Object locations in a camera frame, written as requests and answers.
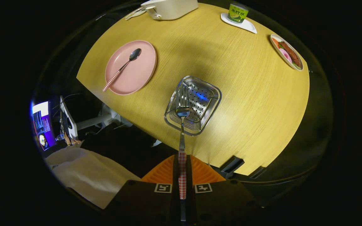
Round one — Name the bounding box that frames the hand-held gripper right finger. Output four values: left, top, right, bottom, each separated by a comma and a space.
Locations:
186, 154, 263, 224

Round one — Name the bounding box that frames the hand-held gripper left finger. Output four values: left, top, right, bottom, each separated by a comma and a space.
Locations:
104, 154, 180, 224

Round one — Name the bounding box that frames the checked handle metal fork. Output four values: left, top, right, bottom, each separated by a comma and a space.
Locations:
175, 82, 191, 222

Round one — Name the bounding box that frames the checked handle metal spoon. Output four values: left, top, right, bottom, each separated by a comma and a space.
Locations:
102, 48, 142, 92

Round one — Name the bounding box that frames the perforated metal basket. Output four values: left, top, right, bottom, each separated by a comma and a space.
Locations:
164, 75, 222, 136

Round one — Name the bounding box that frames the white cloth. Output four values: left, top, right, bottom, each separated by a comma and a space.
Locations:
44, 146, 140, 209

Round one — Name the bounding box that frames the pink round plate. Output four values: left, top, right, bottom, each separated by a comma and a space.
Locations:
105, 40, 157, 95

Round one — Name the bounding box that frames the silver laptop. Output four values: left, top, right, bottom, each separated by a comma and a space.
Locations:
59, 96, 78, 141

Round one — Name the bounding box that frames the lit computer monitor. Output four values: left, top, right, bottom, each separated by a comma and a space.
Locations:
32, 101, 56, 152

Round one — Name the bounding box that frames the white oval food plate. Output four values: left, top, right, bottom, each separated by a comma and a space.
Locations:
270, 34, 304, 71

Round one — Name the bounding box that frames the white square coaster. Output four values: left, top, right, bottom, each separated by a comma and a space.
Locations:
221, 13, 257, 34

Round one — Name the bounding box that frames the cream toaster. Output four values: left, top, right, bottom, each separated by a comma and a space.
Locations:
141, 0, 199, 21

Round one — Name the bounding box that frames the panda shaped food plate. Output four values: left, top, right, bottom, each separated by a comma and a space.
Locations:
125, 7, 147, 21

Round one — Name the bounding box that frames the green label drink bottle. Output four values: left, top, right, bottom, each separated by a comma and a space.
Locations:
228, 3, 249, 24

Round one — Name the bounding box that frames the black desk bracket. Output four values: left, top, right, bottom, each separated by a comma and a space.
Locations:
220, 155, 245, 178
250, 166, 267, 179

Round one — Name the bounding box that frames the white table frame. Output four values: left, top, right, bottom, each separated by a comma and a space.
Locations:
76, 104, 131, 131

